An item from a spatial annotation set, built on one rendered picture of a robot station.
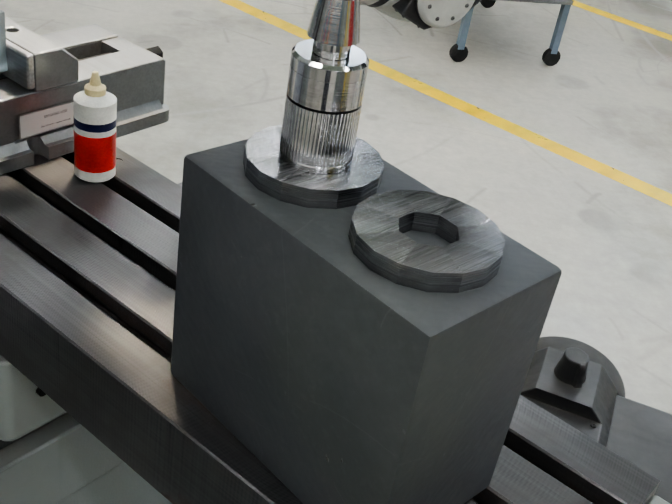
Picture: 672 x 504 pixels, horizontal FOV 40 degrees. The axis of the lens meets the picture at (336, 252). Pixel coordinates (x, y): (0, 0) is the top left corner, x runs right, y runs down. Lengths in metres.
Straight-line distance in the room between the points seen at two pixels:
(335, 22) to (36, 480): 0.62
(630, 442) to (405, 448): 0.88
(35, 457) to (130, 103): 0.38
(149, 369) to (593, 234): 2.45
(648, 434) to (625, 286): 1.47
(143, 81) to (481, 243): 0.59
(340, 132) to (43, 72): 0.45
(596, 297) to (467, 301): 2.25
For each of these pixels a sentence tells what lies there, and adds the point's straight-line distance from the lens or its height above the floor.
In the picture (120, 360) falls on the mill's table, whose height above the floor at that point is 0.96.
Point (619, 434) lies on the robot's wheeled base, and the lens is 1.38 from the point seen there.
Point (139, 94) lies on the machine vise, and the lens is 1.04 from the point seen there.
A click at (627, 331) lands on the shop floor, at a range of 2.65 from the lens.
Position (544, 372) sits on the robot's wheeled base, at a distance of 1.37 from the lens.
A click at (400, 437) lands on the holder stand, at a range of 0.52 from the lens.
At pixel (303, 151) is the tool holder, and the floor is 1.17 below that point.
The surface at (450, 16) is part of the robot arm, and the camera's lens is 1.06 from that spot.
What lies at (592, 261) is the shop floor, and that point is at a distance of 2.91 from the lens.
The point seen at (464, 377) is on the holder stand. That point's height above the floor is 1.10.
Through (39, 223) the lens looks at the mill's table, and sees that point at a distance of 0.87.
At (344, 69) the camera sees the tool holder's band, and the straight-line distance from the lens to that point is 0.54.
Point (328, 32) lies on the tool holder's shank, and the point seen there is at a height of 1.25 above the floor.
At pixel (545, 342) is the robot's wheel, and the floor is 0.59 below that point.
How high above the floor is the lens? 1.43
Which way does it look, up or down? 33 degrees down
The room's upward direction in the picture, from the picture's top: 10 degrees clockwise
